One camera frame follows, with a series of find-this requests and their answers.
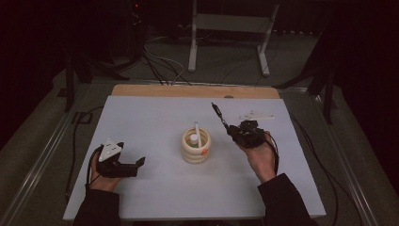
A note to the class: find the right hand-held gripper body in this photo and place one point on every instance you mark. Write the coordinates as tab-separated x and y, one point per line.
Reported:
249	136

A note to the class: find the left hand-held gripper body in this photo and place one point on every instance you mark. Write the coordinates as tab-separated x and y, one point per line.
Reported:
116	169

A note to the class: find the black pen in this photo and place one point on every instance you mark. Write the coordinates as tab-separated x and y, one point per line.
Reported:
219	113

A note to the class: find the white pen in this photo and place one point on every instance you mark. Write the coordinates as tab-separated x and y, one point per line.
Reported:
198	132

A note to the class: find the cream ribbed pen holder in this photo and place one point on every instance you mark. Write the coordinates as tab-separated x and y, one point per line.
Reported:
194	155

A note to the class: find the person's left hand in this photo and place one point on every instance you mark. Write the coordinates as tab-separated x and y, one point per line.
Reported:
105	183

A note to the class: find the person's right hand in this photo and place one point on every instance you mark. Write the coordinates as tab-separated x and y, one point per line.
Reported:
263	160

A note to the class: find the wooden table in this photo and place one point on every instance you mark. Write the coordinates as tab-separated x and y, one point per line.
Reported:
188	91

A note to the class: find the white table mat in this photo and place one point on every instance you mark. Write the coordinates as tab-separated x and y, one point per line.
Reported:
188	194

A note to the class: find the black tripod stand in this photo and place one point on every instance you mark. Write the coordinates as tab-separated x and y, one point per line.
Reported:
69	88
327	103

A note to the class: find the white metal stand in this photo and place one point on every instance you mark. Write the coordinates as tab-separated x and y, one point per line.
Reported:
193	47

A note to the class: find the dark equipment rack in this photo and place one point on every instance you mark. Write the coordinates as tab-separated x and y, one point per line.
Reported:
135	19

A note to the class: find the black floor bracket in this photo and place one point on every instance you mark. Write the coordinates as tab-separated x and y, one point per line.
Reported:
75	117

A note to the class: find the aluminium frame rail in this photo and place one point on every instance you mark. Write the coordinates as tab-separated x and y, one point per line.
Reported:
40	160
360	201

